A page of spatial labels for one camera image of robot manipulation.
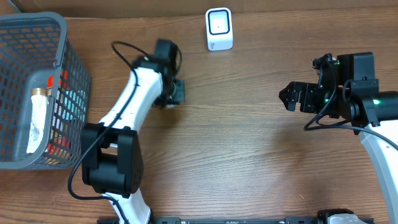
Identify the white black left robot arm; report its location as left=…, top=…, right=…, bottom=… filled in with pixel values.
left=81, top=57, right=184, bottom=223

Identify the white barcode scanner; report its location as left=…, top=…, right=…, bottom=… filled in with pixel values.
left=205, top=7, right=233, bottom=51

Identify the orange spaghetti packet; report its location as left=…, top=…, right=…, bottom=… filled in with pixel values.
left=46, top=70, right=69, bottom=154

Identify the grey plastic mesh basket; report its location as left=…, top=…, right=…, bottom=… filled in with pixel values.
left=1, top=12, right=91, bottom=170

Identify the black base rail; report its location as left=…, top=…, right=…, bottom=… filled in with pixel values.
left=96, top=217, right=375, bottom=224

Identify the teal tissue packet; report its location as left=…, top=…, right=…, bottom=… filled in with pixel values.
left=59, top=90, right=87, bottom=121

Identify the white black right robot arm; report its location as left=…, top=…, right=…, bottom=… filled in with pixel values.
left=279, top=52, right=397, bottom=223

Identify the white tube gold cap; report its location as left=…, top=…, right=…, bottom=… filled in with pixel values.
left=26, top=88, right=48, bottom=154

